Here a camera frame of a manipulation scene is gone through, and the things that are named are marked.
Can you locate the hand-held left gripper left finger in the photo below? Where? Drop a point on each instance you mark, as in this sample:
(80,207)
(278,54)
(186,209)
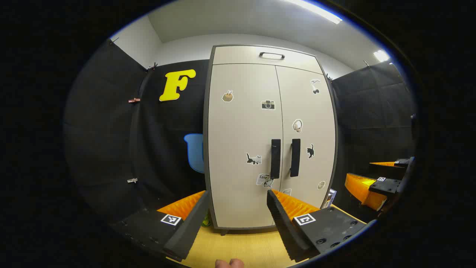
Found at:
(186,230)

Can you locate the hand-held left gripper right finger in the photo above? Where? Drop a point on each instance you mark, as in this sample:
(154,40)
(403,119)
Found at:
(284,227)

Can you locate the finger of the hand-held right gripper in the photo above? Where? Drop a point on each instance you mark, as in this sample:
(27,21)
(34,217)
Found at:
(386,186)
(403,161)

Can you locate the beige double-door shoe cabinet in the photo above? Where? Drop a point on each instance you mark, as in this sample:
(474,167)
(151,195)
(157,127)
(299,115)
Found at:
(205,149)

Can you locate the beige cabinet door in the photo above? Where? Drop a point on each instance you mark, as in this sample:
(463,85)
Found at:
(241,130)
(308,111)

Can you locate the yellow green plush toy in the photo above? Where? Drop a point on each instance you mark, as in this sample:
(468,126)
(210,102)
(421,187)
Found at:
(205,222)

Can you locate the small white box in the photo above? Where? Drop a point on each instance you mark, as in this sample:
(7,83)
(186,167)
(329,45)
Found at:
(330,198)

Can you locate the small ceiling light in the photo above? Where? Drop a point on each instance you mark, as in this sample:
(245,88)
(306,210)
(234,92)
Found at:
(381,56)

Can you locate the red clothes peg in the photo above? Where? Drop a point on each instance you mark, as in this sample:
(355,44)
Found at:
(134,100)

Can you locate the long ceiling light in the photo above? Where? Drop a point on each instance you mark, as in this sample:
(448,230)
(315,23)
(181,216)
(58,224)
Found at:
(316,11)

